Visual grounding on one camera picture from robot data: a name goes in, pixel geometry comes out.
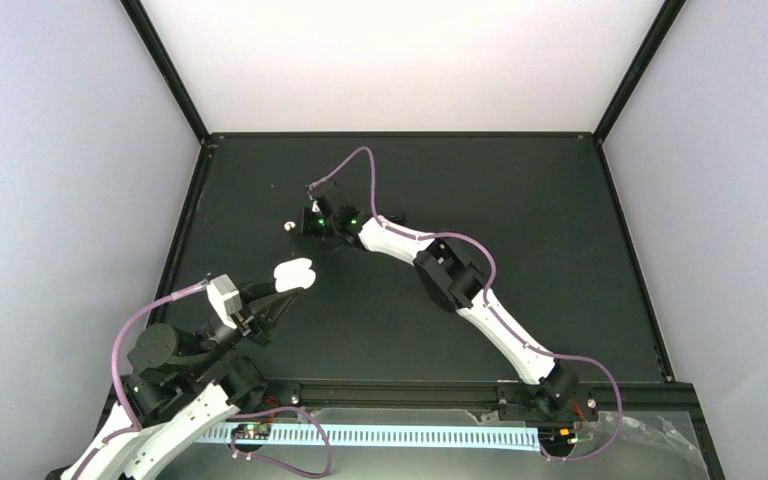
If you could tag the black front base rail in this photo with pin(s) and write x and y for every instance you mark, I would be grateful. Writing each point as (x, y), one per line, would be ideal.
(398, 394)

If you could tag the black earbud charging case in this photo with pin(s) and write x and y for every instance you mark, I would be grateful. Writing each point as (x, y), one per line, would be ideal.
(399, 218)

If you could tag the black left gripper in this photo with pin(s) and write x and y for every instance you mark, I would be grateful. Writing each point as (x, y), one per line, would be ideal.
(248, 322)

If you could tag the black frame post left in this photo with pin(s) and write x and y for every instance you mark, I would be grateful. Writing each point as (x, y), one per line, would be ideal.
(154, 45)

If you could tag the light blue cable duct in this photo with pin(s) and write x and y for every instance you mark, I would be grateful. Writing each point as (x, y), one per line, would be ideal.
(402, 436)

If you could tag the white earbud charging case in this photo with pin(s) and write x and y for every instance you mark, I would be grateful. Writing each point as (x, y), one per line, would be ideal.
(293, 274)

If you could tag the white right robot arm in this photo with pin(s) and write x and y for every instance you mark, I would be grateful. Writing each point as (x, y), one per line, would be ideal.
(454, 280)

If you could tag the black frame post right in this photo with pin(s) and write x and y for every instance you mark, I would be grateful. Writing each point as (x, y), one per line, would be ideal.
(643, 57)

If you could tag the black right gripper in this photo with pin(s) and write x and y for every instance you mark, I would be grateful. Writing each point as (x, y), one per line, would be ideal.
(305, 224)

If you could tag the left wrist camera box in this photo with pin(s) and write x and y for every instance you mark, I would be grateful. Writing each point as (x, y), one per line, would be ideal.
(224, 298)

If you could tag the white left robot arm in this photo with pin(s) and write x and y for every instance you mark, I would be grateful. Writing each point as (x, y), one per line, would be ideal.
(182, 382)

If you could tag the black frame post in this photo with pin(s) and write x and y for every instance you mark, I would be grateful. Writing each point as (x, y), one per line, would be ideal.
(154, 45)
(643, 57)

